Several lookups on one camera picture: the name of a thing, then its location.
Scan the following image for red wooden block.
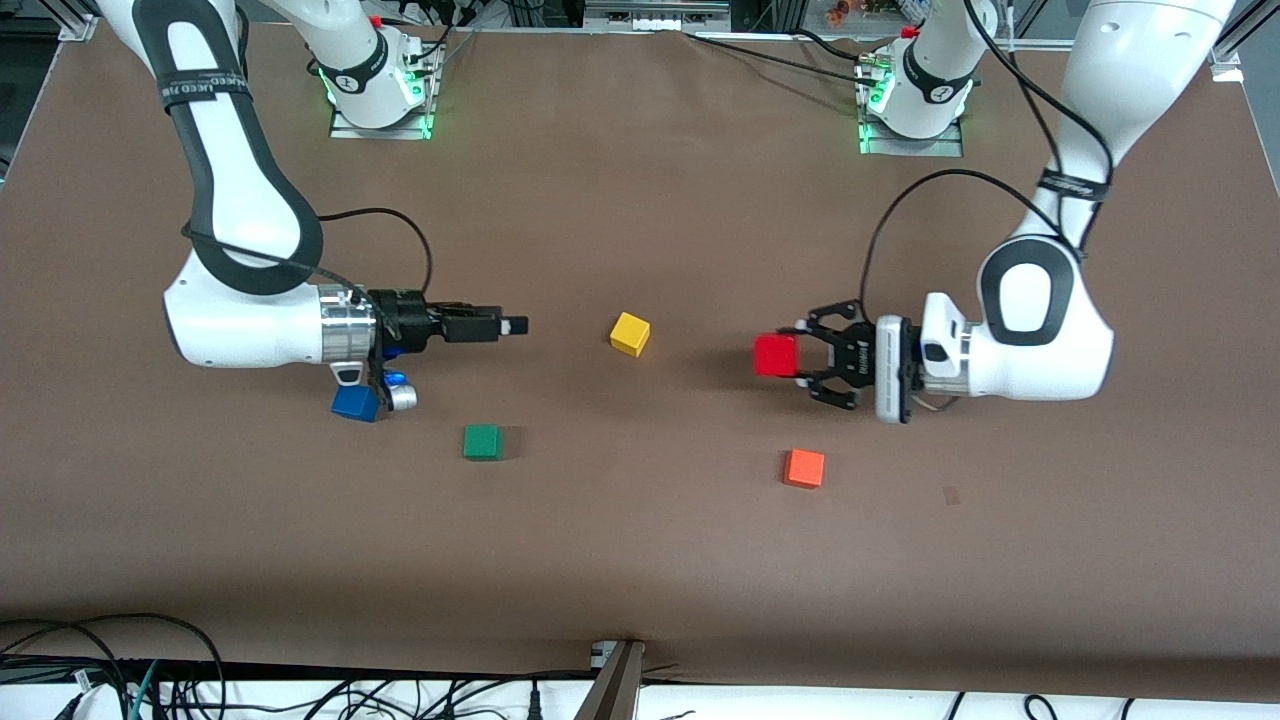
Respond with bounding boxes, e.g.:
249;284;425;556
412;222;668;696
754;334;801;378

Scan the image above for blue wooden block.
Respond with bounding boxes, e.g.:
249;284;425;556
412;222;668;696
331;385;383;423

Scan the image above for yellow wooden block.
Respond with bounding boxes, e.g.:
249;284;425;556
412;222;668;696
610;312;651;358

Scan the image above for white power strip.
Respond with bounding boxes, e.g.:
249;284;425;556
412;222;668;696
585;0;732;32

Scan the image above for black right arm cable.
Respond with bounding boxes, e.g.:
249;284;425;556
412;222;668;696
183;207;433;301

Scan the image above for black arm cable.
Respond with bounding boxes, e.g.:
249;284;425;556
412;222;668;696
183;207;433;301
860;0;1116;311

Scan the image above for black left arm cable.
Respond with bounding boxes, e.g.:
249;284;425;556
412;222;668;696
860;0;1116;311

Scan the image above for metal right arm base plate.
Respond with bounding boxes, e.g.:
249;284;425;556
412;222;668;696
329;40;441;141

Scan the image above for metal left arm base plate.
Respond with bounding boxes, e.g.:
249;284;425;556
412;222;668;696
857;55;966;158

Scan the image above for long black table cable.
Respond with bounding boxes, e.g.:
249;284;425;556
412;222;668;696
685;33;869;79

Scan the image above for curved black table cable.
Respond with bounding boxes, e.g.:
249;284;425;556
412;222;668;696
790;28;869;63

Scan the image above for aluminium profile post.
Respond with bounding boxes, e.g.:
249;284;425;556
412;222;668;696
575;640;647;720

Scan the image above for black looped floor cable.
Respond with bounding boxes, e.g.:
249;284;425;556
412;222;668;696
0;612;228;720

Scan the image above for teal cable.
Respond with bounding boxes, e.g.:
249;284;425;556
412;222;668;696
127;660;161;720

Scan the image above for aluminium frame rail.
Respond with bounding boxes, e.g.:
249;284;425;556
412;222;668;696
1218;0;1280;63

